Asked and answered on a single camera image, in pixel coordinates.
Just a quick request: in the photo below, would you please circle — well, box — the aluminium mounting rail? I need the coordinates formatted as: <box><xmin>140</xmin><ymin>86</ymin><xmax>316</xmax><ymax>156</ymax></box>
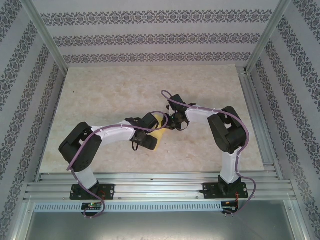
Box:
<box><xmin>23</xmin><ymin>171</ymin><xmax>298</xmax><ymax>201</ymax></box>

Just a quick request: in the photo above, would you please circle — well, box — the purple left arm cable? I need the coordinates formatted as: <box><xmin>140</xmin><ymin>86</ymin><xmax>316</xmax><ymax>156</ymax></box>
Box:
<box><xmin>66</xmin><ymin>111</ymin><xmax>168</xmax><ymax>220</ymax></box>

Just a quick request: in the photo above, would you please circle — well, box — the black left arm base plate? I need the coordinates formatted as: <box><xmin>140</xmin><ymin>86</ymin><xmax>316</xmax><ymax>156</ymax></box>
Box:
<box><xmin>69</xmin><ymin>183</ymin><xmax>116</xmax><ymax>201</ymax></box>

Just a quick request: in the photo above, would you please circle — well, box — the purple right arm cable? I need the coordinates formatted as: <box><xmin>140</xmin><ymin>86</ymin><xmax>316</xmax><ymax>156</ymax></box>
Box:
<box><xmin>161</xmin><ymin>89</ymin><xmax>257</xmax><ymax>217</ymax></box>

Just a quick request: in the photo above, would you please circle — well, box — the grey sheet metal panel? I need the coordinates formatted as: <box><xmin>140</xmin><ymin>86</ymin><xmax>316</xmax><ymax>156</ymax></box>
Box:
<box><xmin>9</xmin><ymin>199</ymin><xmax>312</xmax><ymax>240</ymax></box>

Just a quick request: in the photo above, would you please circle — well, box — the aluminium frame post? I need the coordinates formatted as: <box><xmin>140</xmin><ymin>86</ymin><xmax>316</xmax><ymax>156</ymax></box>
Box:
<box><xmin>244</xmin><ymin>0</ymin><xmax>293</xmax><ymax>75</ymax></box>
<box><xmin>21</xmin><ymin>0</ymin><xmax>70</xmax><ymax>74</ymax></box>

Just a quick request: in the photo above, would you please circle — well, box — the aluminium side rail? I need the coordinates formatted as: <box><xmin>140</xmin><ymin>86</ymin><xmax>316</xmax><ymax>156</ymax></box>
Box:
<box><xmin>236</xmin><ymin>65</ymin><xmax>285</xmax><ymax>181</ymax></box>

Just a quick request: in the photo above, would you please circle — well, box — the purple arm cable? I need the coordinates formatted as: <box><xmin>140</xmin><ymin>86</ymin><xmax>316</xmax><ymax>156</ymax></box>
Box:
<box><xmin>161</xmin><ymin>89</ymin><xmax>257</xmax><ymax>217</ymax></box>
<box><xmin>66</xmin><ymin>111</ymin><xmax>168</xmax><ymax>220</ymax></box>

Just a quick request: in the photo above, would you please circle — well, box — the slotted grey cable duct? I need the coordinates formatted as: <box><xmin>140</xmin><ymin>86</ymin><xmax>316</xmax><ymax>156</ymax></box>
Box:
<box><xmin>33</xmin><ymin>201</ymin><xmax>224</xmax><ymax>213</ymax></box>

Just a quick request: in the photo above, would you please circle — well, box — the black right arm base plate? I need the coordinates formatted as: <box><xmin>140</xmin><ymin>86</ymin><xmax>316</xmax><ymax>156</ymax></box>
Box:
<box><xmin>202</xmin><ymin>182</ymin><xmax>250</xmax><ymax>200</ymax></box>

